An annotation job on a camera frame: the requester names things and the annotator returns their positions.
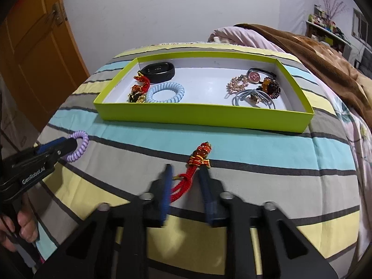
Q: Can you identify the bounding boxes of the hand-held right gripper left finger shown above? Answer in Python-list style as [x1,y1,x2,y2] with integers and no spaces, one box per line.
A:
[33,164,175,279]

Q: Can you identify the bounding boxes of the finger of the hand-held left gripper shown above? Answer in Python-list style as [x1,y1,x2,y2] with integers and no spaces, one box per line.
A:
[43,138,78,164]
[35,137,72,154]

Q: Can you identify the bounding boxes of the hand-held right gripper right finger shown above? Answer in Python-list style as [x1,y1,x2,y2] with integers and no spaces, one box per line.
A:
[198,169,339,279]

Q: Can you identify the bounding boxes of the purple spiral hair tie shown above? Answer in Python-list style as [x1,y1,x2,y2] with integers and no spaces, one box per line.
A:
[67,131,89,163]

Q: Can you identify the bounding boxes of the red looped cord knot charm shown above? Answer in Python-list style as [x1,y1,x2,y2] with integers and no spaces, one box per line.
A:
[169,142,212,203]

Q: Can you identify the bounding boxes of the lime green cardboard box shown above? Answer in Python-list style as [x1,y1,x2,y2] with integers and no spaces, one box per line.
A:
[93,51,314,133]

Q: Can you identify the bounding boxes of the small red gold knot charm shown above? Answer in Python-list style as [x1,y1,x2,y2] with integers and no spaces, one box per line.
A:
[127,74,151,103]

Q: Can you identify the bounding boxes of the light blue spiral hair tie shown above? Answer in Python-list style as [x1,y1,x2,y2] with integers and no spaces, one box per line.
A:
[144,82,185,103]

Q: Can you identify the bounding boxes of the grey-blue thin hair tie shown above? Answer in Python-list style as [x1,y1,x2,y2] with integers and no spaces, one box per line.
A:
[232,89,275,109]

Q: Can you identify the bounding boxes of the gold ornate hair clip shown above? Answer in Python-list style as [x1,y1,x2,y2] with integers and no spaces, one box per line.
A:
[224,75,250,98]

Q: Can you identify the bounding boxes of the dark red bead bracelet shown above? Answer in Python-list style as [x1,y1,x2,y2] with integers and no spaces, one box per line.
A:
[256,77,281,99]

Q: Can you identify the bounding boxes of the person's left hand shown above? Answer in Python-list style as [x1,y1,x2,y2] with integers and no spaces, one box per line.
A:
[0,195,39,253]

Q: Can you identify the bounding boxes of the orange wooden door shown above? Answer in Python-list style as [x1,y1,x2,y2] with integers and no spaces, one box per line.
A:
[0,0,90,131]

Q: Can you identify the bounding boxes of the black wristband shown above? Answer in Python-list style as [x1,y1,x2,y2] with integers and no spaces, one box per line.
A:
[139,62,176,83]

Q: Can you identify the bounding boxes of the metal door latch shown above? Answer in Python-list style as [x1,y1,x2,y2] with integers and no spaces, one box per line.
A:
[51,3,67,25]

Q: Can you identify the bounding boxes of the brown fleece blanket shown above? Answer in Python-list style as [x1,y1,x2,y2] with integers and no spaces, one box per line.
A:
[234,23,372,125]

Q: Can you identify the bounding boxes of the cluttered white shelf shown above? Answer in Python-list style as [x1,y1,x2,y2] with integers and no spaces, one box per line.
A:
[306,4,353,56]

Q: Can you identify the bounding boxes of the black padded headboard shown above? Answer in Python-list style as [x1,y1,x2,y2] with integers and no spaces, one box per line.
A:
[360,46,372,77]

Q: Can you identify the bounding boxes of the purple flower branches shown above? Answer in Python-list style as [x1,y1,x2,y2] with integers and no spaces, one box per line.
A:
[321,0,347,21]

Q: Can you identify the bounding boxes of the window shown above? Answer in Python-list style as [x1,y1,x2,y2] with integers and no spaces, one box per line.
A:
[353,7,370,40]

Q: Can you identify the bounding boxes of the pink button black hair tie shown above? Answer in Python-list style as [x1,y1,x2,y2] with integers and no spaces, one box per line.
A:
[247,68,276,83]

